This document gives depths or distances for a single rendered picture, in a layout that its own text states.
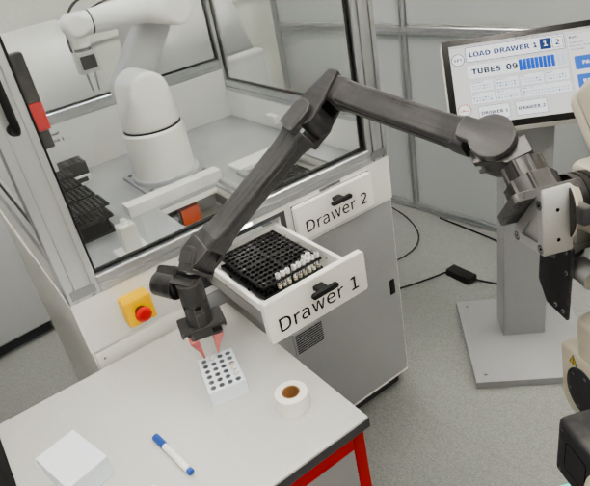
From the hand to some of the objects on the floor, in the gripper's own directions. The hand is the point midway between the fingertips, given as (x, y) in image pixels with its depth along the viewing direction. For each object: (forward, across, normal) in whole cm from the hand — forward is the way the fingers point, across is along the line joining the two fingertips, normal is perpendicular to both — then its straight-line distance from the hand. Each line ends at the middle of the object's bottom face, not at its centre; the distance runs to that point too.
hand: (210, 351), depth 135 cm
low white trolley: (+82, -13, -10) cm, 83 cm away
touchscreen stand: (+81, +121, +42) cm, 152 cm away
